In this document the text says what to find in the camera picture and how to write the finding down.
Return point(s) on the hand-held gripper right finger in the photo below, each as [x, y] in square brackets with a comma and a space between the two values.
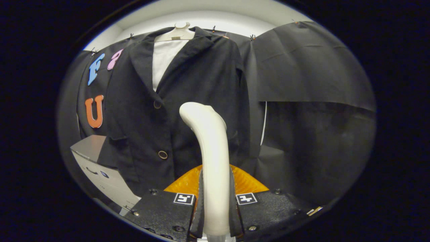
[268, 211]

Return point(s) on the black blazer jacket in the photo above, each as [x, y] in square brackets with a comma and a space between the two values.
[201, 77]

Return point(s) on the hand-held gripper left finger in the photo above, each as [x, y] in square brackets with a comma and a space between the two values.
[161, 211]

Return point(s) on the grey drawer cabinet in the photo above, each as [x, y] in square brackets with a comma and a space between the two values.
[100, 181]

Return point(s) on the black backdrop cloth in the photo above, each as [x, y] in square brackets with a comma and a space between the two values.
[312, 67]

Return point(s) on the white garment steamer head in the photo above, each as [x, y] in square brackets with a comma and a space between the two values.
[215, 154]

